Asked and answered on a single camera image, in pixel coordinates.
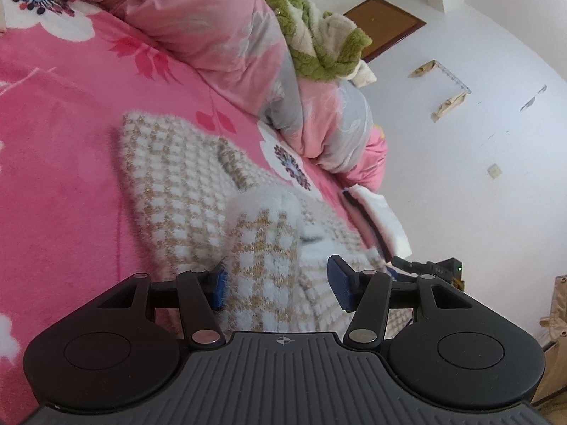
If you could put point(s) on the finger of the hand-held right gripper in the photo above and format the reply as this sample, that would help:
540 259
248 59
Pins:
414 266

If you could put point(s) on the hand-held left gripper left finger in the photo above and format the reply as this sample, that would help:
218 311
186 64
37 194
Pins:
219 287

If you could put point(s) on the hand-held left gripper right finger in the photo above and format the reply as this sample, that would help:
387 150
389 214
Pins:
339 283

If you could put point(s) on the beige white houndstooth coat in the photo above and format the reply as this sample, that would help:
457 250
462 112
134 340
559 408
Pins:
177 186

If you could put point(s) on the pink floral bed sheet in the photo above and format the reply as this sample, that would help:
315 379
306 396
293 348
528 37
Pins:
66 141

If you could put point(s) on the green white fleece garment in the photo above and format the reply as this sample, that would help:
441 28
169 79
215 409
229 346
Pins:
319 48

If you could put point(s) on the brown wooden door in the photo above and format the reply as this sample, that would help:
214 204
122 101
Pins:
381 24

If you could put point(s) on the pink grey leaf-print quilt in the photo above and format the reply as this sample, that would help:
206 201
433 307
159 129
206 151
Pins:
212 22

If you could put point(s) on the white wall socket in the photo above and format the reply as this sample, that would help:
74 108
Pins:
494 171

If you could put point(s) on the beige wall hook rack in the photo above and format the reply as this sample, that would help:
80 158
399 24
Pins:
445 106

